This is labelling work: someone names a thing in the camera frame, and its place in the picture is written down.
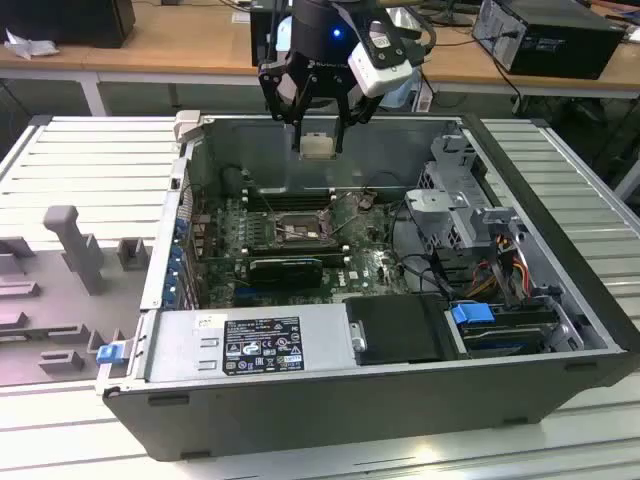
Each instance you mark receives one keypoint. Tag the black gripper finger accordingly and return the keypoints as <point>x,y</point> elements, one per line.
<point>340,115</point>
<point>269,90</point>

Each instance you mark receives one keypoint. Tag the silver CPU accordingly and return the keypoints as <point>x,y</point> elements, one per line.
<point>317,147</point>

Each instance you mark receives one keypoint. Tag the CPU socket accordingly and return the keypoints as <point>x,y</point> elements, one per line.
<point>292,221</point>

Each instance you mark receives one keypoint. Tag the blue slot retainer clip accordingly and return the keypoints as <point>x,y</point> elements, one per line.
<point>172,290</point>
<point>180,225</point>
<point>176,261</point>

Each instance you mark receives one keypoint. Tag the black plastic cover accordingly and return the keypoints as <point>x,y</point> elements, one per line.
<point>395,330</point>

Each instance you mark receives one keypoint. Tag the black computer tower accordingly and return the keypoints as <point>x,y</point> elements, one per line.
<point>262,35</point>

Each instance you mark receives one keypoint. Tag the small white box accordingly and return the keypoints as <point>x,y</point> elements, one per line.
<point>241,17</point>

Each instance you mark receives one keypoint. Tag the white power strip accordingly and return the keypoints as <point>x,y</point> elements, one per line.
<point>424,100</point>

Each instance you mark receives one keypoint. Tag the grey case latch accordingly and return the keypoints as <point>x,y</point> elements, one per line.
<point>187,125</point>

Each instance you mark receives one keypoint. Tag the black battery holder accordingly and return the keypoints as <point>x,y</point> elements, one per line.
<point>366,201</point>

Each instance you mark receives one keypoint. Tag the wooden desk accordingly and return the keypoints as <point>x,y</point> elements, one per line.
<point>175,40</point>

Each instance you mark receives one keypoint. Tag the black monitor base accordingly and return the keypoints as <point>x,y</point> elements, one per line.
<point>450,17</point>

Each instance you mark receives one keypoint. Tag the silver metal drive cage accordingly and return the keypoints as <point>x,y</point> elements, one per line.
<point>450,205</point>

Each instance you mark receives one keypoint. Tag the green RAM stick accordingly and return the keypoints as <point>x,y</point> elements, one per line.
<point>335,257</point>

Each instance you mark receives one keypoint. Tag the green motherboard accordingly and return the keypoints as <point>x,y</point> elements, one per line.
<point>360,260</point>

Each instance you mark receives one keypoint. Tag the black graphics card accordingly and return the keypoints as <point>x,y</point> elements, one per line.
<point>285,274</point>

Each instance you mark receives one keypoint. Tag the black box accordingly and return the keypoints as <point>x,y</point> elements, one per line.
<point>65,20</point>

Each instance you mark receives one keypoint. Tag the black desktop computer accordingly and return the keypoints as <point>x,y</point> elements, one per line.
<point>565,45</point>

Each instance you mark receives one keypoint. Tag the blue disk carrier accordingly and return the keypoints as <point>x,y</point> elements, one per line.
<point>472,317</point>

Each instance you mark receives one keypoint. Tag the crumpled white paper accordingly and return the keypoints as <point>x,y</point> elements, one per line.
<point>30,47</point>

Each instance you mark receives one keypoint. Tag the silver power supply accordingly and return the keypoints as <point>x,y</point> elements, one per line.
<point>175,345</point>

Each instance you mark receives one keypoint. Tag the black hard disk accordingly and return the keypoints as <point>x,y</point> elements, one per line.
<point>500,340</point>

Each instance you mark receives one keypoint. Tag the black open PC case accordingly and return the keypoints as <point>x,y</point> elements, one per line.
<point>300,415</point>

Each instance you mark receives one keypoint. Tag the grey parts rack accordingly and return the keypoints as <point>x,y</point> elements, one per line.
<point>50,300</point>

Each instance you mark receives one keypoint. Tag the blue plastic latch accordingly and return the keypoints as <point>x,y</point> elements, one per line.
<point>110,354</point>

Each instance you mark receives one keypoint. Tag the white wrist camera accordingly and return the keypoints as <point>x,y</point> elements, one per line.
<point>377,75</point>

